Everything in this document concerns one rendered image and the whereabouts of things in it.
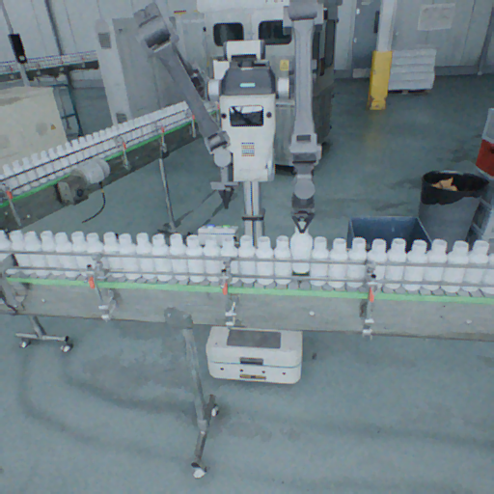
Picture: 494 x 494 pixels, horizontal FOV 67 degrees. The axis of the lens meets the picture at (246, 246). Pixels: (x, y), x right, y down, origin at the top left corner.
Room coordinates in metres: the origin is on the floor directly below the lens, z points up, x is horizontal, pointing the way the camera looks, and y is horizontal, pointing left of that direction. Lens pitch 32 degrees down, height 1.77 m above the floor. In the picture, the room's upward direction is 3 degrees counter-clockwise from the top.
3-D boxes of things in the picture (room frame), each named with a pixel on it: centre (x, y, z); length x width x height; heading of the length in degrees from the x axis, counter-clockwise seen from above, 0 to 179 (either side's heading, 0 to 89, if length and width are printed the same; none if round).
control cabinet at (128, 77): (7.16, 1.87, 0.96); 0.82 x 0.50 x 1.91; 153
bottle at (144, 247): (1.10, 0.35, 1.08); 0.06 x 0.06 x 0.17
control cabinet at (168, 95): (7.96, 1.45, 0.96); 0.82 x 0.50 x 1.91; 153
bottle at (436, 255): (0.95, -0.59, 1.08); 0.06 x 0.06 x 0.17
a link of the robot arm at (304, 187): (0.97, -0.17, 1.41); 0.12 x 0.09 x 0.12; 171
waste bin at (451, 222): (2.64, -1.62, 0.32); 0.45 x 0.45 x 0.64
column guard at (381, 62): (8.26, -2.95, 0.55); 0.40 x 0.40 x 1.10; 81
